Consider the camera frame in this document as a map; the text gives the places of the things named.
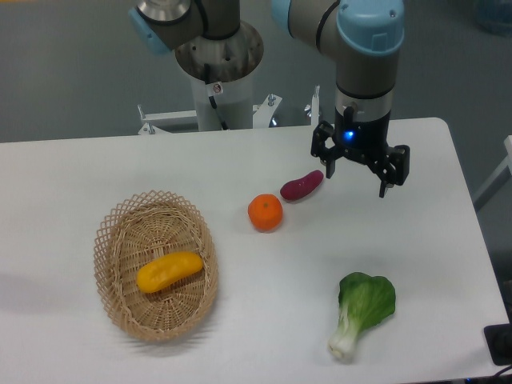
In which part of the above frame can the green bok choy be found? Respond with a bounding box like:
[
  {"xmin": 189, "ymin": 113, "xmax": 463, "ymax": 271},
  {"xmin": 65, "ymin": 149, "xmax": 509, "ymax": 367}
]
[{"xmin": 328, "ymin": 272, "xmax": 396, "ymax": 361}]

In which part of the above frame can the purple sweet potato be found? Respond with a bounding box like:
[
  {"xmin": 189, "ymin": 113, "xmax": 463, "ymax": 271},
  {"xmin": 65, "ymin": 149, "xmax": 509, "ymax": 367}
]
[{"xmin": 280, "ymin": 170, "xmax": 324, "ymax": 202}]

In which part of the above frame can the white frame at right edge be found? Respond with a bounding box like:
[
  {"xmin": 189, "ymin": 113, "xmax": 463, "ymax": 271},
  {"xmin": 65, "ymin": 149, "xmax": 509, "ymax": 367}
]
[{"xmin": 472, "ymin": 135, "xmax": 511, "ymax": 212}]

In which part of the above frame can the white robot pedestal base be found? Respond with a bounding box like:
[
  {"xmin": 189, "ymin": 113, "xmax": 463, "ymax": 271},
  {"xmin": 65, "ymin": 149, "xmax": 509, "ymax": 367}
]
[{"xmin": 138, "ymin": 22, "xmax": 282, "ymax": 134}]

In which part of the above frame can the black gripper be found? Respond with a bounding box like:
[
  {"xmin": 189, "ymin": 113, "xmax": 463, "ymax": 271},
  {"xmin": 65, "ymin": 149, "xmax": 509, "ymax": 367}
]
[{"xmin": 310, "ymin": 107, "xmax": 410, "ymax": 198}]

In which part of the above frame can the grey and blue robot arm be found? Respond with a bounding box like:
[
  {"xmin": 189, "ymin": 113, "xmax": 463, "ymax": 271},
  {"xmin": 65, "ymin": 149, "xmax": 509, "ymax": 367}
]
[{"xmin": 129, "ymin": 1, "xmax": 410, "ymax": 192}]

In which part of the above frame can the black device at table edge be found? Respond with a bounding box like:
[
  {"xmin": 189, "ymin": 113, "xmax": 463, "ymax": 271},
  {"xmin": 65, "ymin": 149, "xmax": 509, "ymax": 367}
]
[{"xmin": 483, "ymin": 323, "xmax": 511, "ymax": 366}]

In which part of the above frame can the yellow mango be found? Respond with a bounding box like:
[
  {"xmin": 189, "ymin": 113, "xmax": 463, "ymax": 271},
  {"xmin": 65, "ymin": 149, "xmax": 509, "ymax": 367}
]
[{"xmin": 136, "ymin": 251, "xmax": 203, "ymax": 294}]

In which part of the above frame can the woven wicker basket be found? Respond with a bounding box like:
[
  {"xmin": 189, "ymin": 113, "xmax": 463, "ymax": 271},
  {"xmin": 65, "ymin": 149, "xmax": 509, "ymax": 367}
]
[{"xmin": 94, "ymin": 190, "xmax": 218, "ymax": 342}]

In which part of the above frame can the black cable on pedestal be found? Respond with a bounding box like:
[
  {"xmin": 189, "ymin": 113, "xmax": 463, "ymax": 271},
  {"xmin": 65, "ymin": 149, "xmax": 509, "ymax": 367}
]
[{"xmin": 204, "ymin": 63, "xmax": 232, "ymax": 131}]

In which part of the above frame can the orange tangerine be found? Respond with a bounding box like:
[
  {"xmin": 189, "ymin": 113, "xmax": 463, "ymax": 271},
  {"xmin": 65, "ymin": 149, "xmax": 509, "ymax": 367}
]
[{"xmin": 247, "ymin": 194, "xmax": 283, "ymax": 232}]

